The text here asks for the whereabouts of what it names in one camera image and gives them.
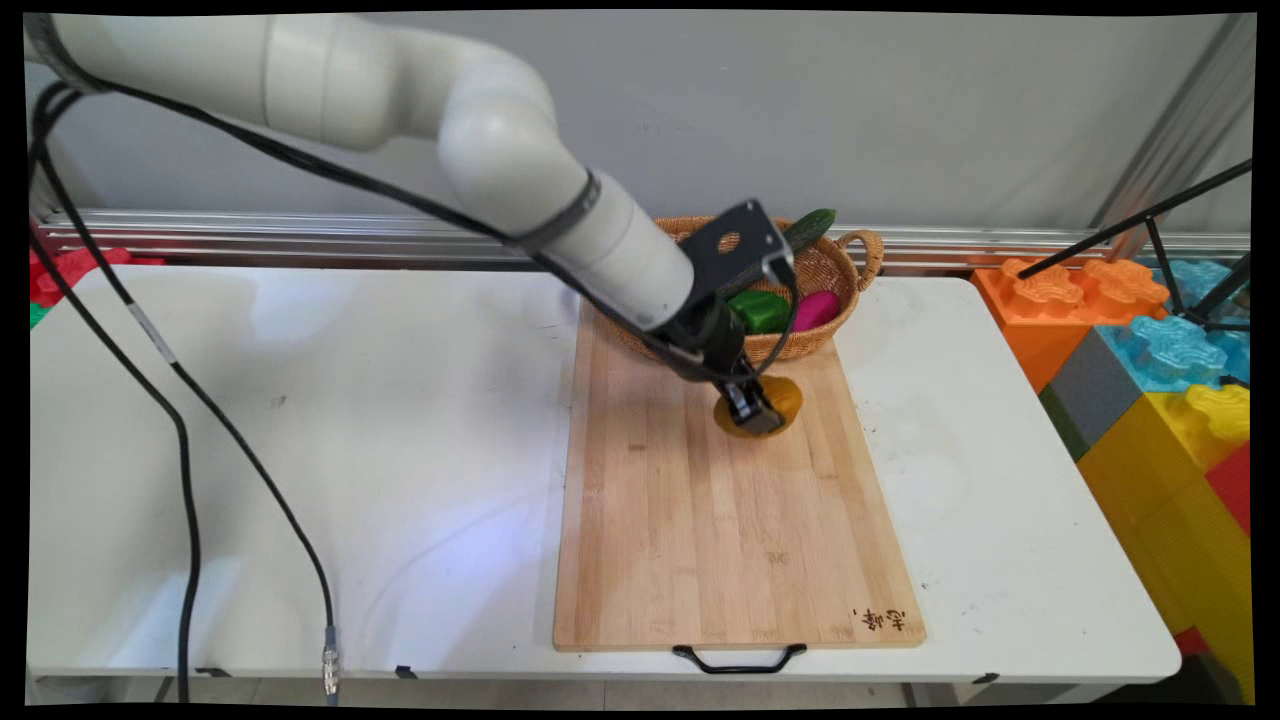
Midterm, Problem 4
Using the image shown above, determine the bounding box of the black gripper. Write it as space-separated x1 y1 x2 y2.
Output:
652 292 788 437

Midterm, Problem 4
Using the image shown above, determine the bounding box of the yellow toy pepper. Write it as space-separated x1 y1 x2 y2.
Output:
712 374 804 440

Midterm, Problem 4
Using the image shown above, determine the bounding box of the green toy pepper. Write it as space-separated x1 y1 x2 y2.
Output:
726 290 793 336

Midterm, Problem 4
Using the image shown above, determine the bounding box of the wooden cutting board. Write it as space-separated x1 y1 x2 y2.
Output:
552 300 928 653

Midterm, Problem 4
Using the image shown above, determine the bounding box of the magenta toy eggplant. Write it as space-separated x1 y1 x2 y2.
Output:
789 291 843 333

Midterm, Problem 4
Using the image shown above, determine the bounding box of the woven wicker basket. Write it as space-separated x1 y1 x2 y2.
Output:
596 215 886 365

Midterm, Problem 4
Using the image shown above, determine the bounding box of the long green cucumber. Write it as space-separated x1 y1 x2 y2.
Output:
780 208 838 255

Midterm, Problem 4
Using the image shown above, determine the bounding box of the orange giant toy block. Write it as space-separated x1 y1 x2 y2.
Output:
972 257 1171 394

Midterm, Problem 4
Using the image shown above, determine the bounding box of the dark green toy block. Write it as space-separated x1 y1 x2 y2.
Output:
1037 385 1089 463

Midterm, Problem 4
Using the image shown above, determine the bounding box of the grey giant toy block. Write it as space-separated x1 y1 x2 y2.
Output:
1045 328 1147 453

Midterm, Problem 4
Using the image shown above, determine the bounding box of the blue giant toy block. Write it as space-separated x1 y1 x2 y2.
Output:
1095 260 1252 397

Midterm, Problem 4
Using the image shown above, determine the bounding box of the yellow giant toy block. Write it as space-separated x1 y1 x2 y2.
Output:
1077 384 1254 703

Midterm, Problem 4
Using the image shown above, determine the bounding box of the black tripod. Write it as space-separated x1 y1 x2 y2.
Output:
1017 160 1253 335

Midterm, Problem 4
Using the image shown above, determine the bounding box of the red giant toy block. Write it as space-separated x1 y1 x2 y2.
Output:
1204 444 1252 539

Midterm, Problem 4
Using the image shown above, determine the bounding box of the red toy block with studs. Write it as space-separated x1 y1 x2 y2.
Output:
29 246 166 310

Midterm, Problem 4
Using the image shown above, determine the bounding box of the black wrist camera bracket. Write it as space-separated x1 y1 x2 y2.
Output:
684 199 797 306

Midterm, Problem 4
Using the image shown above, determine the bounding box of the aluminium rail along wall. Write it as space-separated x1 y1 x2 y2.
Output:
35 208 1251 273

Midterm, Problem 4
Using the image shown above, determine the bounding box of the aluminium frame post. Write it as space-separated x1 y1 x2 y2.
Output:
1088 14 1255 263

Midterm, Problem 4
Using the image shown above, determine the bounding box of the black cable with metal connector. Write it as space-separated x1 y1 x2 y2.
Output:
28 95 342 706

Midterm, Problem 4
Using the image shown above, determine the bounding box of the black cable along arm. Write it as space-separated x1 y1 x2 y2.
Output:
28 80 803 386

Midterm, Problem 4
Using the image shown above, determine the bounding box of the plain black floor cable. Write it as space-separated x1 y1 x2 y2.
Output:
28 225 204 705

